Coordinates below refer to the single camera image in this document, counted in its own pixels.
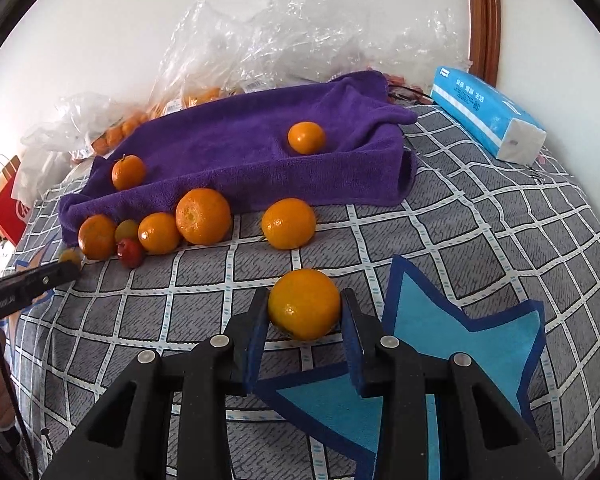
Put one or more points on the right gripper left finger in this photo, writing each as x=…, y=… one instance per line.
x=125, y=434

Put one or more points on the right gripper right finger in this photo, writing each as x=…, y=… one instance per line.
x=479, y=433

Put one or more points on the small brown-yellow fruit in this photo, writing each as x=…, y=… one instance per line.
x=71, y=255

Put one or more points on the large orange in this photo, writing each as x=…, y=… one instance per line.
x=203, y=217
x=305, y=304

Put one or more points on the small yellow-green fruit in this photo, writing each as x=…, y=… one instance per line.
x=126, y=229

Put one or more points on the medium orange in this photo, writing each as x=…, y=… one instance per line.
x=159, y=234

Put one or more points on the orange with stem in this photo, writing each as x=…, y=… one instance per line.
x=128, y=172

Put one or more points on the red paper bag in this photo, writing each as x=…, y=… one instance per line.
x=13, y=214

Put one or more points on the small red fruit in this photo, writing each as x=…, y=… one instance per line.
x=130, y=253

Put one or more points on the white plastic bag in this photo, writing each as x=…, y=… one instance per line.
x=39, y=171

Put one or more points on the checkered grey bedspread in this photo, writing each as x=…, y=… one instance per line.
x=484, y=257

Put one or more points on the plastic bag of tangerines left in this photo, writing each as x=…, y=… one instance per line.
x=78, y=121

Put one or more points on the purple towel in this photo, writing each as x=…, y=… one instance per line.
x=238, y=146

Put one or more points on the blue tissue pack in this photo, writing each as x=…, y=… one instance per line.
x=501, y=126

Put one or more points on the clear plastic bag right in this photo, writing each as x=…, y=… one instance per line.
x=413, y=53

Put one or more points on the clear plastic bag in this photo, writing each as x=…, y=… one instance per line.
x=213, y=55
x=413, y=53

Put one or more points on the clear plastic bag centre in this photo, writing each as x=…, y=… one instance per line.
x=213, y=55

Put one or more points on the brown wooden frame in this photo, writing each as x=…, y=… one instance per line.
x=485, y=39

